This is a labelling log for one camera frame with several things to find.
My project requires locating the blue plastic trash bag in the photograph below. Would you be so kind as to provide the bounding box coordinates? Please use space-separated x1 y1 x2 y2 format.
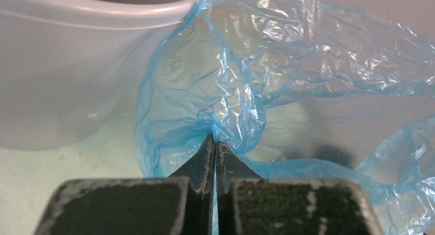
134 0 434 234

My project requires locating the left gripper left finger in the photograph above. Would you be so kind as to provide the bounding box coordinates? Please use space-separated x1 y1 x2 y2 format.
35 135 215 234

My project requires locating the grey plastic trash bin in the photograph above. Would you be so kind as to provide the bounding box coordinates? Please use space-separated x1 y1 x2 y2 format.
1 0 200 150

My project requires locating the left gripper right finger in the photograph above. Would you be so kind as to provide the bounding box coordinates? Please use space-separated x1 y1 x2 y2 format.
215 142 383 234

